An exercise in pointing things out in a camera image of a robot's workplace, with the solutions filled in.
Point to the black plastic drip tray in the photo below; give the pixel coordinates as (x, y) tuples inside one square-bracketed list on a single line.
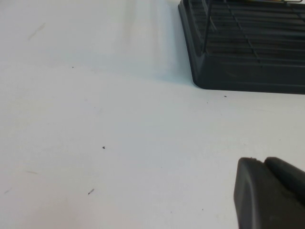
[(238, 81)]

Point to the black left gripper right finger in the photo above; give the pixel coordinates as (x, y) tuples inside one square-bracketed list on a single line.
[(288, 171)]

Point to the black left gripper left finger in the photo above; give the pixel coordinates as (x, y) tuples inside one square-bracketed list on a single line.
[(257, 198)]

